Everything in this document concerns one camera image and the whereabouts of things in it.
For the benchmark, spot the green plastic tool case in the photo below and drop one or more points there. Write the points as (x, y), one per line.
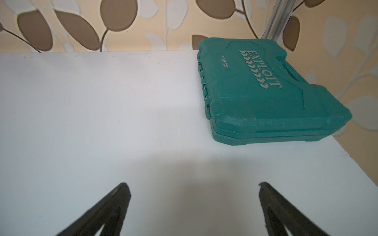
(253, 95)

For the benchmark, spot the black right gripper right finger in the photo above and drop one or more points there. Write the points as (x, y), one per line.
(282, 217)

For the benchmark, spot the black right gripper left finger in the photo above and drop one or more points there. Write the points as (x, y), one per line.
(105, 217)

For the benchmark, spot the aluminium frame post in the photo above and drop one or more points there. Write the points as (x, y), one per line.
(278, 19)

